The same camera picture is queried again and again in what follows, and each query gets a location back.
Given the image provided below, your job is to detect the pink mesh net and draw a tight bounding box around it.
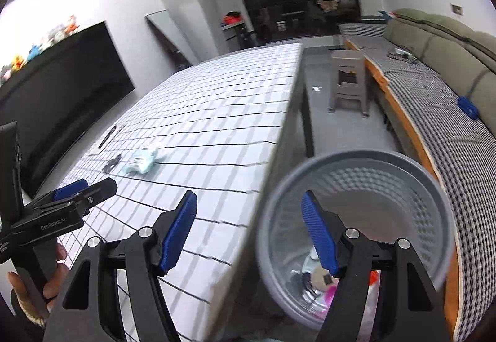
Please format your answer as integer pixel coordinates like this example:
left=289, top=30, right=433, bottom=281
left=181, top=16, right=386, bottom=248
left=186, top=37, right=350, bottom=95
left=318, top=286, right=342, bottom=312

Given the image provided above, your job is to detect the orange wooden sofa frame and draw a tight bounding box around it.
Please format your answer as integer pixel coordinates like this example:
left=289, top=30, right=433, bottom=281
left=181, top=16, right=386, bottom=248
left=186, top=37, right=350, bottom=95
left=344, top=38, right=462, bottom=342

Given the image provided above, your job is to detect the grey plastic basket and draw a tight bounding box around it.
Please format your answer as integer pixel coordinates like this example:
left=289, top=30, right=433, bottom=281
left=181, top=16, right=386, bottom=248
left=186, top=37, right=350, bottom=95
left=256, top=149, right=458, bottom=333

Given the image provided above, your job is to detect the grey plastic stool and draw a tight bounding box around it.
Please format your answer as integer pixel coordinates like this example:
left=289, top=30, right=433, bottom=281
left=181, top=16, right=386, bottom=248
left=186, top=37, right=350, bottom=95
left=327, top=51, right=369, bottom=118

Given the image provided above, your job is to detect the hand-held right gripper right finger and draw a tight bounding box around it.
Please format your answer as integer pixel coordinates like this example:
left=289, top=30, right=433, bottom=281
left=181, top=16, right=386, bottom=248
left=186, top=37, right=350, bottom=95
left=301, top=191, right=452, bottom=342

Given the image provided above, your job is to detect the olive green sofa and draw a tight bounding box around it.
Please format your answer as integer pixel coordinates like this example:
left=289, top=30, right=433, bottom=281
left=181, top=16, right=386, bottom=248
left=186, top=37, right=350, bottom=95
left=385, top=8, right=496, bottom=141

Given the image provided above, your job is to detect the light blue packet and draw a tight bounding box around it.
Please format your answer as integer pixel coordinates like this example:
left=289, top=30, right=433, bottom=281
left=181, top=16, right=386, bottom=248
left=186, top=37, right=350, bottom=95
left=122, top=146, right=159, bottom=175

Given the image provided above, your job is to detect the small dark side table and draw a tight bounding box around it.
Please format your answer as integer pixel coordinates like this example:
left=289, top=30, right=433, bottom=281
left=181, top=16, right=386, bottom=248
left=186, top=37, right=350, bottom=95
left=223, top=24, right=249, bottom=52

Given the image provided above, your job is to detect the leaning mirror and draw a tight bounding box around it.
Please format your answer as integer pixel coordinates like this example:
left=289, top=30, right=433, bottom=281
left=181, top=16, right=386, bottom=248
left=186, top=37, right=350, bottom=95
left=145, top=10, right=200, bottom=71

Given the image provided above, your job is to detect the row of small plush toys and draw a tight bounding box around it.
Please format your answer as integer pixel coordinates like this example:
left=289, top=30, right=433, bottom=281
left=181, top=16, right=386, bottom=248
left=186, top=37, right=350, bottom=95
left=0, top=14, right=82, bottom=81

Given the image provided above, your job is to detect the person's left hand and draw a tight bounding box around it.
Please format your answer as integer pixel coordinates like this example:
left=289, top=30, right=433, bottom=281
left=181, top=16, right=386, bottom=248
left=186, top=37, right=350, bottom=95
left=7, top=242, right=67, bottom=321

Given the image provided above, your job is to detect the black table leg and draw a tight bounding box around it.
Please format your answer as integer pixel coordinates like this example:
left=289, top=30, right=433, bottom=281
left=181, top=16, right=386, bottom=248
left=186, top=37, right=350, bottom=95
left=300, top=82, right=315, bottom=157

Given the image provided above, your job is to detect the red cloth item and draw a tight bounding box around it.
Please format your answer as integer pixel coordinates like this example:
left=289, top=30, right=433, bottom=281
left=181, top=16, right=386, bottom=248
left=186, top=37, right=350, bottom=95
left=221, top=11, right=245, bottom=28

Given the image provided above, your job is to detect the blue plastic block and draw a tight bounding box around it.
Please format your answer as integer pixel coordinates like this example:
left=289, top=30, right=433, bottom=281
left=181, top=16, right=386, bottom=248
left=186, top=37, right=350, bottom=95
left=457, top=96, right=479, bottom=118

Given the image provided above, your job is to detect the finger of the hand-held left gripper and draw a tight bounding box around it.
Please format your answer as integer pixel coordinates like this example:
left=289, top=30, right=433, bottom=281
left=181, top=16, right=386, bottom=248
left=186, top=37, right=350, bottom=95
left=58, top=178, right=118, bottom=218
left=25, top=179, right=89, bottom=211

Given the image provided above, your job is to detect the black television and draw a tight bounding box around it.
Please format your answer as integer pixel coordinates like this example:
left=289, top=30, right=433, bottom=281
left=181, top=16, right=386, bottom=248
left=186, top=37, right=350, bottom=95
left=0, top=20, right=135, bottom=197

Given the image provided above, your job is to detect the checked white tablecloth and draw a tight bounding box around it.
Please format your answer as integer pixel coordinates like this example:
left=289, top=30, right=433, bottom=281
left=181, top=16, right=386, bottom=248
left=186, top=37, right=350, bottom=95
left=46, top=43, right=303, bottom=342

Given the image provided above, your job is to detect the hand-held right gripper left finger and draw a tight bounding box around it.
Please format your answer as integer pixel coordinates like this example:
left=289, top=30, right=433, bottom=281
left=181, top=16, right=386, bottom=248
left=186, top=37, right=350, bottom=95
left=44, top=190, right=198, bottom=342

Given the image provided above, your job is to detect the houndstooth sofa cover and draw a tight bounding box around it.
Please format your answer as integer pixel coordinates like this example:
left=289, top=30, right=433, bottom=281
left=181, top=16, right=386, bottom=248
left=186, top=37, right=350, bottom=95
left=339, top=22, right=496, bottom=342

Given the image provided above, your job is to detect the white power strip with cable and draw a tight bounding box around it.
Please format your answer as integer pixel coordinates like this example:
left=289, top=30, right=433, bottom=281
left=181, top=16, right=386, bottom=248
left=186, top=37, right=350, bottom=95
left=387, top=48, right=417, bottom=63

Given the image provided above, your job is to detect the beige garment on hanger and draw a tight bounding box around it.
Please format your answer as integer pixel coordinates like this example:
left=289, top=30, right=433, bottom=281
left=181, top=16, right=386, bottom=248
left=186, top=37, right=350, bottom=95
left=316, top=0, right=343, bottom=13

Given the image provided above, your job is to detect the black pen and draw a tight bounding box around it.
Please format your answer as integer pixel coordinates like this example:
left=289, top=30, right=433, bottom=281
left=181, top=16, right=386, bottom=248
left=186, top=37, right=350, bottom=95
left=99, top=126, right=117, bottom=149

